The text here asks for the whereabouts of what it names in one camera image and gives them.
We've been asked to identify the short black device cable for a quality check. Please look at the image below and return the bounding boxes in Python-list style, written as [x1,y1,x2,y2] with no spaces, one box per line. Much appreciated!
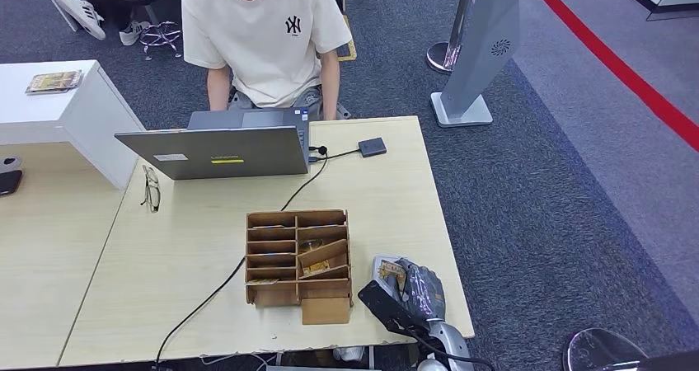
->
[308,148,362,164]

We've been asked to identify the chrome stanchion post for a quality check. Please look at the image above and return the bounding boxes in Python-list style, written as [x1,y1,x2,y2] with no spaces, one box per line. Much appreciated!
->
[425,0,481,75]

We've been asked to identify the gold patterned ID card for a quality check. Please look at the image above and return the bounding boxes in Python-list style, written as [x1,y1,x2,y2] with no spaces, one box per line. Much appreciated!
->
[379,260,409,292]

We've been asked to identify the grey laptop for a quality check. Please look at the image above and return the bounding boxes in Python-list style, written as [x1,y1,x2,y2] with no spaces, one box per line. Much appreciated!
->
[115,107,312,181]

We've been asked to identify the stack of patterned cards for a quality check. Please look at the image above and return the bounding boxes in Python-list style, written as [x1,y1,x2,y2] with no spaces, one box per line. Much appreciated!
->
[25,70,84,96]

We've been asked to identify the black and grey device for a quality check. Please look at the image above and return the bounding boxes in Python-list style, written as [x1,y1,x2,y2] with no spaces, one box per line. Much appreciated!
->
[0,156,24,198]

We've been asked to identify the yellow floor tape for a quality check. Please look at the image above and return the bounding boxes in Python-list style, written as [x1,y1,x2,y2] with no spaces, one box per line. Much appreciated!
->
[335,13,359,63]

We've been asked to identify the white cabinet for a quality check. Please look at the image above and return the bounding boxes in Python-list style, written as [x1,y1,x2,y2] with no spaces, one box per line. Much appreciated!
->
[0,59,148,191]

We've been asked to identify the person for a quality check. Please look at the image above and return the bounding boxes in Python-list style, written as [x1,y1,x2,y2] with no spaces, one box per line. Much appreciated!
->
[181,0,354,123]
[51,0,165,46]

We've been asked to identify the small black square device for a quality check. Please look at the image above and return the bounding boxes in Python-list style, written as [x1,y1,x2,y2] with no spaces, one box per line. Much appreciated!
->
[357,136,388,158]

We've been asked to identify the cardboard slot organizer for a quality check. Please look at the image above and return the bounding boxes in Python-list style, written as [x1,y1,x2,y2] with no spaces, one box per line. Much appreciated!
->
[244,209,354,309]

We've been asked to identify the eyeglasses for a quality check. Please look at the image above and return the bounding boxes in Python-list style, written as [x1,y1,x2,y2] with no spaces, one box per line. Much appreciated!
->
[140,164,162,214]

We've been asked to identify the pale grey card reader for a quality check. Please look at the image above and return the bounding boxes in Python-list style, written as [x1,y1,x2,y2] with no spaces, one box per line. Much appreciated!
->
[372,255,408,304]

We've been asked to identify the round glossy grey cover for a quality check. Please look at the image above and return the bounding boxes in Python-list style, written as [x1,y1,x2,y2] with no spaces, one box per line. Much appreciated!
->
[562,327,650,371]

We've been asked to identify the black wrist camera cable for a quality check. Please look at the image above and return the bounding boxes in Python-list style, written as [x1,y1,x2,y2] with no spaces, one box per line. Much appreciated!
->
[401,324,495,371]

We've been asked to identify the grey kiosk stand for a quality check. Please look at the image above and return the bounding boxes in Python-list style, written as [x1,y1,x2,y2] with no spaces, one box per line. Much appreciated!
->
[429,0,521,128]

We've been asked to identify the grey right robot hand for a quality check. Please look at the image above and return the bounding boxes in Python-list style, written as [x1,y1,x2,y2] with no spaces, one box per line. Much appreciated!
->
[394,256,447,322]

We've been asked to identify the long black power cable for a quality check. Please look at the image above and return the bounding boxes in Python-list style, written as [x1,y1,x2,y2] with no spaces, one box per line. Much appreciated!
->
[152,145,331,369]

